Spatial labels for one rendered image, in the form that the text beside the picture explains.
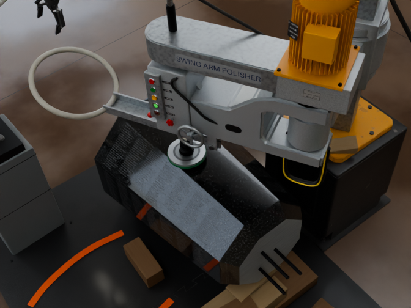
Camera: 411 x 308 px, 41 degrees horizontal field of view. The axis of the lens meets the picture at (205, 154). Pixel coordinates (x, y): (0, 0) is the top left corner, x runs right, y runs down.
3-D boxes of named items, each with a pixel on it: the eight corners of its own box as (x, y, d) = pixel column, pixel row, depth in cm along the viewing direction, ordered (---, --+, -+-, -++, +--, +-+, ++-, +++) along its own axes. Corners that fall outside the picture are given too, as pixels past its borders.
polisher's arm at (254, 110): (329, 154, 276) (342, 80, 239) (316, 188, 262) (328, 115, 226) (196, 117, 298) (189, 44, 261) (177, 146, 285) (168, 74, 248)
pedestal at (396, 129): (323, 146, 420) (335, 73, 364) (391, 201, 384) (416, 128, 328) (257, 190, 396) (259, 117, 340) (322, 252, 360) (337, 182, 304)
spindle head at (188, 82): (236, 122, 289) (236, 54, 255) (221, 151, 276) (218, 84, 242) (175, 105, 299) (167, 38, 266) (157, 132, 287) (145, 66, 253)
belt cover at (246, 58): (359, 83, 240) (366, 53, 227) (345, 121, 225) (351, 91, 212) (163, 36, 268) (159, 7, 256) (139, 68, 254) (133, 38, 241)
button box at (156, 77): (167, 117, 275) (161, 73, 254) (164, 120, 273) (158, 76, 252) (153, 112, 277) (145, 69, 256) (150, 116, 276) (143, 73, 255)
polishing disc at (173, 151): (176, 134, 316) (176, 132, 315) (211, 143, 311) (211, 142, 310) (161, 161, 304) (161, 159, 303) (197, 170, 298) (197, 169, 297)
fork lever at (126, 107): (232, 128, 292) (232, 121, 288) (217, 153, 280) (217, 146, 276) (118, 93, 311) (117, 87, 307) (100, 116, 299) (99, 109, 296)
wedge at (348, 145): (354, 140, 318) (355, 135, 315) (356, 153, 312) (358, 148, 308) (319, 141, 319) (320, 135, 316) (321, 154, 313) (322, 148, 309)
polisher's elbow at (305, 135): (295, 118, 268) (298, 88, 253) (333, 130, 261) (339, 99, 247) (280, 145, 257) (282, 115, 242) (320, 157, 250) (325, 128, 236)
